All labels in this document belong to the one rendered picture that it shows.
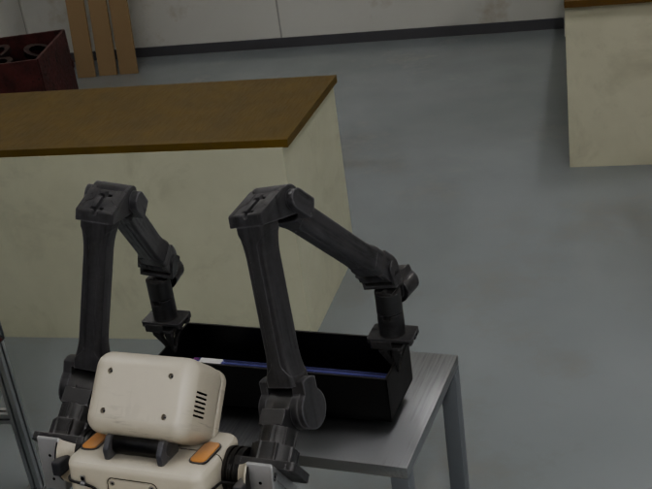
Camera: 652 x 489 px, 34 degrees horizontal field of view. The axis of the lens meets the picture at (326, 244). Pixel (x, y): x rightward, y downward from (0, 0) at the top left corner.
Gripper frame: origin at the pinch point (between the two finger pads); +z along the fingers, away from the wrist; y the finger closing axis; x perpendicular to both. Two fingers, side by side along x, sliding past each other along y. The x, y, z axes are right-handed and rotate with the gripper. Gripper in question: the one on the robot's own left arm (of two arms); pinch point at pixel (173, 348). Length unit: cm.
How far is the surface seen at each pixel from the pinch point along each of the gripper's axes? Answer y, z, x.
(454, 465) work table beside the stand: -61, 42, -21
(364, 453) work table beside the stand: -53, 11, 16
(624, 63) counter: -69, 39, -346
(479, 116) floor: 26, 96, -422
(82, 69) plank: 380, 93, -524
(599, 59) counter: -57, 37, -344
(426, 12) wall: 111, 79, -613
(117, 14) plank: 344, 52, -537
